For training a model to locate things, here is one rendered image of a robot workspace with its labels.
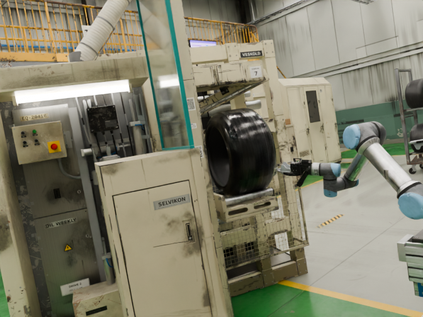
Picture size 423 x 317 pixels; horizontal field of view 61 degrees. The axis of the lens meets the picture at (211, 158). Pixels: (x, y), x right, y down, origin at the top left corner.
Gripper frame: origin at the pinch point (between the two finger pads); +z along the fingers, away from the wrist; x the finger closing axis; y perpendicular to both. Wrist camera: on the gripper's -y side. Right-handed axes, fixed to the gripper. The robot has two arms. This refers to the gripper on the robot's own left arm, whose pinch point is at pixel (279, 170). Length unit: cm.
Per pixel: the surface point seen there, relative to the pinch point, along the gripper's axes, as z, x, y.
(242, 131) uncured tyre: 16.1, 7.0, 29.3
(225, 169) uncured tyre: 45.5, -16.3, -10.0
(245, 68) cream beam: 34, -55, 51
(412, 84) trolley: -72, -521, -117
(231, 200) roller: 23.8, 22.9, -8.7
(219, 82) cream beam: 47, -36, 48
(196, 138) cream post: 43, 14, 28
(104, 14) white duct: 100, -4, 105
